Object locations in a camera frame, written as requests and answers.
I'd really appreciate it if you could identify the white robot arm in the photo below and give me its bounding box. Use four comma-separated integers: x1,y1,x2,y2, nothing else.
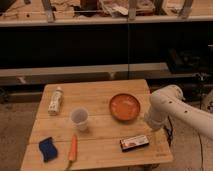
144,85,213,141

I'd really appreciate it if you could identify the orange ceramic bowl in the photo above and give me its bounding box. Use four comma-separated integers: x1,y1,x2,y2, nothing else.
109,93,140,122

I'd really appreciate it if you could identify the translucent plastic cup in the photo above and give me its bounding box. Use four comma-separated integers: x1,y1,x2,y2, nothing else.
70,108,88,131

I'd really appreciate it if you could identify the wooden table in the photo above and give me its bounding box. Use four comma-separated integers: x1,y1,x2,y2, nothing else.
21,79,173,171

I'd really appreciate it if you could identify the white plastic bottle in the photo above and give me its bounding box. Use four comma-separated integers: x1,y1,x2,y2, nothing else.
48,87,63,116

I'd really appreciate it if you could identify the metal shelf rack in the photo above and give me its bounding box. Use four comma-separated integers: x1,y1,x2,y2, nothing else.
0,0,213,86

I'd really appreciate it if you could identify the orange carrot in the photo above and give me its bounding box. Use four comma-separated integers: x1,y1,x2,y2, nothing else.
67,135,78,170

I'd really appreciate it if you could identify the blue sponge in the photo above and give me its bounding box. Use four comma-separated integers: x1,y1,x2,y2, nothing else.
39,137,58,162

